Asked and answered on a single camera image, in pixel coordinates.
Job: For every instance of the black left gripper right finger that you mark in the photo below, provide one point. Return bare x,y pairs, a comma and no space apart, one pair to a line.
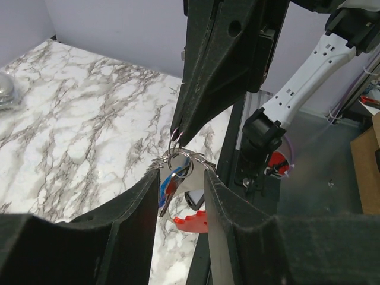
326,249

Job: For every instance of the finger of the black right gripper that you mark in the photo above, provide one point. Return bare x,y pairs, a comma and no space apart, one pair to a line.
192,110
222,74

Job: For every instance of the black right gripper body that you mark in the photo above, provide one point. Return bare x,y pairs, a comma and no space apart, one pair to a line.
262,24

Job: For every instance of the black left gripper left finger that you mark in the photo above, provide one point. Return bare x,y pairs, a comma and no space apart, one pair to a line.
111,244

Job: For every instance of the red handled key organizer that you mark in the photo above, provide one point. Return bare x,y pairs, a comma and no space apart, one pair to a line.
174,157

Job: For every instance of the blue tagged key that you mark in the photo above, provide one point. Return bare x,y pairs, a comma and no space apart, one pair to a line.
169,186

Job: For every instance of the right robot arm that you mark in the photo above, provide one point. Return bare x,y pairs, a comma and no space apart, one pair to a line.
351,30

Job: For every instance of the cardboard box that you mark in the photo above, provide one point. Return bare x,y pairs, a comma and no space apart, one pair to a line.
365,152

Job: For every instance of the clear plastic wrapped package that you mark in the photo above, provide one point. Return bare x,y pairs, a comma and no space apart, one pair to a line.
10,97

